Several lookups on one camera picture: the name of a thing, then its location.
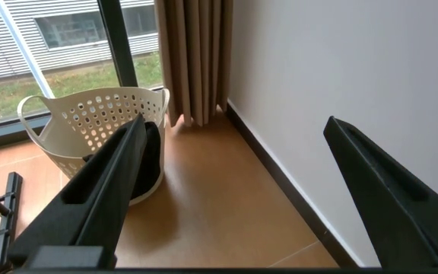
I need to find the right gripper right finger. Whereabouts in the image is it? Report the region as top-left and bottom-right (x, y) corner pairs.
(323, 116), (438, 267)

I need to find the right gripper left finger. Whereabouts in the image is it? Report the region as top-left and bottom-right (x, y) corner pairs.
(8, 113), (148, 269)

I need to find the heap of clothes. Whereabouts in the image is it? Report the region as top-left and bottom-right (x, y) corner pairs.
(83, 121), (162, 199)

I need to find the white laundry basket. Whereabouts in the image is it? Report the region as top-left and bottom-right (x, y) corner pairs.
(16, 86), (170, 206)

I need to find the window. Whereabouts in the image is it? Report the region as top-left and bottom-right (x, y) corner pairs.
(0, 0), (165, 151)

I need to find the beige curtain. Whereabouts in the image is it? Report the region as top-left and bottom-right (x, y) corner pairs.
(154, 0), (234, 128)

